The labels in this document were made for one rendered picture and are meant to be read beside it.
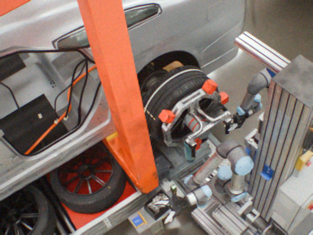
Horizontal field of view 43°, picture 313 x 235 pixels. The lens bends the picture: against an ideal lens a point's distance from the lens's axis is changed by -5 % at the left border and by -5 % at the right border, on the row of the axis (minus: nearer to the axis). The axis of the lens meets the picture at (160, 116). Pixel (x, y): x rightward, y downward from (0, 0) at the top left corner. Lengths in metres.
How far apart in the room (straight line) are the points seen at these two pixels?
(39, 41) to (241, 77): 2.69
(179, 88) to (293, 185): 1.12
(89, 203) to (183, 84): 1.25
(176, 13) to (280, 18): 2.70
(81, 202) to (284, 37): 3.20
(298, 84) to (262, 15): 3.50
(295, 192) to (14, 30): 2.03
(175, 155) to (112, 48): 2.02
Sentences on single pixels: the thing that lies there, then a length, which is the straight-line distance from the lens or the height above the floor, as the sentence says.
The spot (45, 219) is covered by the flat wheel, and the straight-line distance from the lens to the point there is 3.53.
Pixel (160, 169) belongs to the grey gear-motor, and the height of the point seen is 0.40.
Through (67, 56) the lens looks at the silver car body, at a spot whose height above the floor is 1.03.
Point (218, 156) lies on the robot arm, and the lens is 2.56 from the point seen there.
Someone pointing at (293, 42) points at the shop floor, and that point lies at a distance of 5.21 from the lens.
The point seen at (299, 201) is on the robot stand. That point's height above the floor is 1.23.
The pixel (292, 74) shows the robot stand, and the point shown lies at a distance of 2.10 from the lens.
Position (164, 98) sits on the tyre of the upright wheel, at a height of 1.14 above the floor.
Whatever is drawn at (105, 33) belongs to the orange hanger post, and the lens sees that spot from 1.96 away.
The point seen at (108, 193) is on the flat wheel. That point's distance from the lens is 3.47.
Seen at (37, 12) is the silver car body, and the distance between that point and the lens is 2.74.
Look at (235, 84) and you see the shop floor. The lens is 4.66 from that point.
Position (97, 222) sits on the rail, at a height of 0.39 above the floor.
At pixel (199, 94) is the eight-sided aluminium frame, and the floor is 1.11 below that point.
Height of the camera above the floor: 3.59
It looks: 54 degrees down
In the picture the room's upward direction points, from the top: 9 degrees counter-clockwise
